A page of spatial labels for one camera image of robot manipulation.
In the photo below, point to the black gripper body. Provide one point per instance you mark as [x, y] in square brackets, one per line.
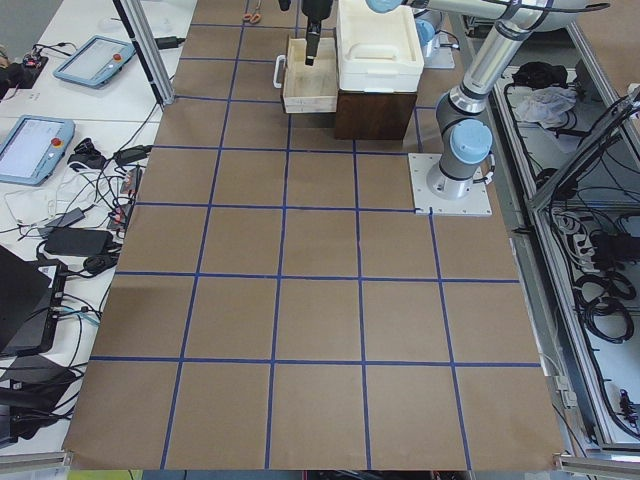
[314, 8]

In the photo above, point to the grey orange scissors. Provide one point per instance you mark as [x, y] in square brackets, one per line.
[253, 16]

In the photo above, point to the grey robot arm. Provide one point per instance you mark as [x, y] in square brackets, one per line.
[513, 23]
[428, 26]

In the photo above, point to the light wooden drawer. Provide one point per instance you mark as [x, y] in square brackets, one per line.
[310, 89]

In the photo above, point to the white plastic tray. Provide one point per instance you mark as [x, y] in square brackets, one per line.
[377, 52]

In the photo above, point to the dark brown wooden cabinet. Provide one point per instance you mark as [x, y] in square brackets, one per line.
[373, 116]

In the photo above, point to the blue teach pendant far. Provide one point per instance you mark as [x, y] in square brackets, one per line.
[96, 62]

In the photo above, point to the blue teach pendant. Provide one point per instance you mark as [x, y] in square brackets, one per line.
[96, 62]
[33, 148]

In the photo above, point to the white crumpled cloth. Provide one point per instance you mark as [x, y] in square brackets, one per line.
[547, 107]

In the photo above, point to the blue teach pendant near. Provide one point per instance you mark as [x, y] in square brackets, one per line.
[33, 148]

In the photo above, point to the black power adapter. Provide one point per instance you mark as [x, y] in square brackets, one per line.
[78, 242]

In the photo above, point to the black laptop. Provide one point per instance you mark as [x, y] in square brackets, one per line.
[31, 293]

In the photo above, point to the white drawer handle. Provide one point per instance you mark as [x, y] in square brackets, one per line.
[279, 73]

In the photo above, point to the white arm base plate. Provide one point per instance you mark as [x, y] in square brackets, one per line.
[438, 53]
[438, 195]

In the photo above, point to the aluminium frame post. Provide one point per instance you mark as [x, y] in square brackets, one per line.
[133, 17]

